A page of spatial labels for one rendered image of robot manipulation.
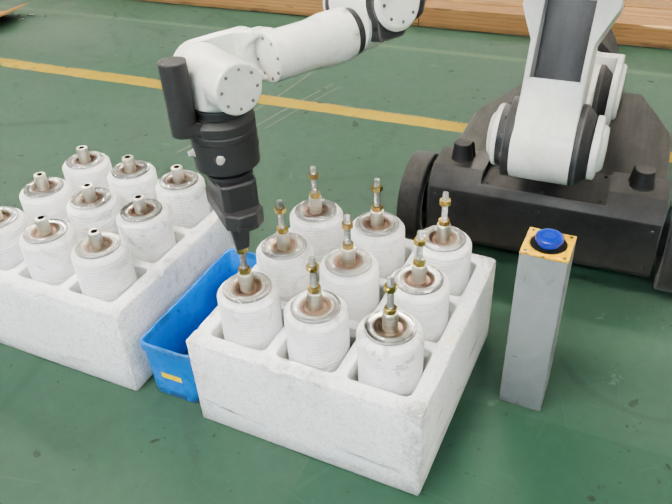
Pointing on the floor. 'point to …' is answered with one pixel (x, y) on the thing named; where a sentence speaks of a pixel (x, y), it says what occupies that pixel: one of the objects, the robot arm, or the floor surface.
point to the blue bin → (182, 384)
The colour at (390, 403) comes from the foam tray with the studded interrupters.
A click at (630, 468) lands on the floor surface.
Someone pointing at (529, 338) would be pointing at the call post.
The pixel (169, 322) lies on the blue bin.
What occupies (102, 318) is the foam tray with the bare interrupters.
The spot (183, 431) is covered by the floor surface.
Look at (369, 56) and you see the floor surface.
